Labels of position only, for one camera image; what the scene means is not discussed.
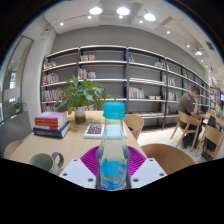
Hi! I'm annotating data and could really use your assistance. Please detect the clear blue-capped water bottle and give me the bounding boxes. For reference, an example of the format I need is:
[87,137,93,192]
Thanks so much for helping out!
[95,101,132,192]

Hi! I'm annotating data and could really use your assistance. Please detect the wooden frame chair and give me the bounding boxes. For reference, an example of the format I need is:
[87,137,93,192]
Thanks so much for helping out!
[194,124,224,162]
[170,110,203,150]

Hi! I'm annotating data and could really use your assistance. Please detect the round ceiling lights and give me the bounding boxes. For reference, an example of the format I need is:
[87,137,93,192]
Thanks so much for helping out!
[58,5,205,58]

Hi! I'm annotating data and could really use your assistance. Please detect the person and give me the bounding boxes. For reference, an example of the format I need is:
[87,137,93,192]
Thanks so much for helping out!
[177,85,205,149]

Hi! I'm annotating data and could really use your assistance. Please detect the purple-covered book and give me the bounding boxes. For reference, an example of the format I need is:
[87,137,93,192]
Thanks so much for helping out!
[34,111,68,122]

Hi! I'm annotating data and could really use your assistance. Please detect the green ceramic mug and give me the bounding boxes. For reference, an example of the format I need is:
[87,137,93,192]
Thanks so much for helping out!
[28,151,65,176]

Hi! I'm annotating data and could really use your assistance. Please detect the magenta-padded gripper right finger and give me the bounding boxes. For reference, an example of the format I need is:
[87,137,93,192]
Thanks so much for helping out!
[125,146,168,190]

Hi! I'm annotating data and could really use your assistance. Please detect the grey shelf unit with books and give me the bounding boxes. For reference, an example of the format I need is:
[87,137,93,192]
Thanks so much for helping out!
[39,44,221,130]

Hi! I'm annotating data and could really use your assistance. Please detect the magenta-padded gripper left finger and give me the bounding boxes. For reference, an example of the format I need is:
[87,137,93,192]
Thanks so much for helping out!
[59,146,101,190]

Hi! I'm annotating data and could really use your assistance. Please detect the dark blue thick book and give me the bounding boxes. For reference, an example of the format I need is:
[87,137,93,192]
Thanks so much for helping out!
[32,121,72,139]

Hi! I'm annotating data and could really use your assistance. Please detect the green potted plant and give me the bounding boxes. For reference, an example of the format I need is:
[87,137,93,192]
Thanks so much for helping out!
[53,74,116,125]

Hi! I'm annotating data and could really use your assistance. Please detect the red hardcover book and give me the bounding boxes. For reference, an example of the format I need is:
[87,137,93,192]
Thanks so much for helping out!
[34,116,69,127]
[34,121,68,131]

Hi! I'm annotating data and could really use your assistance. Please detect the small leafy background plant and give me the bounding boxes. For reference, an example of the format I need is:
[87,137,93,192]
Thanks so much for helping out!
[12,99,28,115]

